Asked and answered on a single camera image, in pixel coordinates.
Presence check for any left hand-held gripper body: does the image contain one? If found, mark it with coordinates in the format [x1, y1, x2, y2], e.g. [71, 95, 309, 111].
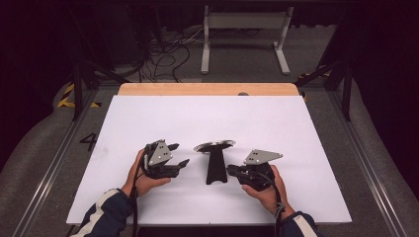
[141, 139, 182, 181]

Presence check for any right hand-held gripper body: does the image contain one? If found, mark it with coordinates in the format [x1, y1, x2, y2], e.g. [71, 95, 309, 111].
[230, 148, 285, 193]

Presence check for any black stand with round disc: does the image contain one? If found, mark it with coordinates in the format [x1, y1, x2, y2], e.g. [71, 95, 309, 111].
[193, 139, 237, 186]

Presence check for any person's left hand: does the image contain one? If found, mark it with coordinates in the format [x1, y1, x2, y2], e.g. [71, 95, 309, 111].
[121, 148, 172, 198]

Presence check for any person's right hand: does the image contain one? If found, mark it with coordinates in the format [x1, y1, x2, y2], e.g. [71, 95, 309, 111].
[241, 164, 296, 221]

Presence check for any white board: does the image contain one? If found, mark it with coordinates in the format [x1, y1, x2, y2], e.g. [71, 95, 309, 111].
[65, 95, 353, 226]

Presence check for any wooden table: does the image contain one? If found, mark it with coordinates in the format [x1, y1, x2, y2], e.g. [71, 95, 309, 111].
[117, 82, 300, 97]

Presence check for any yellow black floor tape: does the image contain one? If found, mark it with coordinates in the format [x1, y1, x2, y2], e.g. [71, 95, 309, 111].
[56, 83, 102, 110]

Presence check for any black metal stand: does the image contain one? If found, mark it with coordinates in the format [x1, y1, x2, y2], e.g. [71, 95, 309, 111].
[70, 57, 131, 122]
[294, 58, 354, 122]

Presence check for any right hand-held gripper cable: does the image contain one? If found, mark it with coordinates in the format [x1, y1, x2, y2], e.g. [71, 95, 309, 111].
[256, 171, 287, 237]

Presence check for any hand-held gripper cable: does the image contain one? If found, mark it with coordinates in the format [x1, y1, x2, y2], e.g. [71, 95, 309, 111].
[129, 144, 152, 237]
[256, 171, 287, 237]

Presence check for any left hand-held gripper cable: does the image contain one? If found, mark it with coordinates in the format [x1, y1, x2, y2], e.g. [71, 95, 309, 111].
[129, 144, 152, 237]

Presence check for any tangle of black floor cables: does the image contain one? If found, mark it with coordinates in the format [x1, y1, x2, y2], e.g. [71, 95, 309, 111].
[136, 28, 206, 84]

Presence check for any aluminium floor rail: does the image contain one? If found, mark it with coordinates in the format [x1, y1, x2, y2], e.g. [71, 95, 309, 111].
[325, 88, 409, 237]
[11, 87, 100, 237]

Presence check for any white metal stand frame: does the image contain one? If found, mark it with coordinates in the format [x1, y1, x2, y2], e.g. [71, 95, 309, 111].
[200, 5, 294, 76]

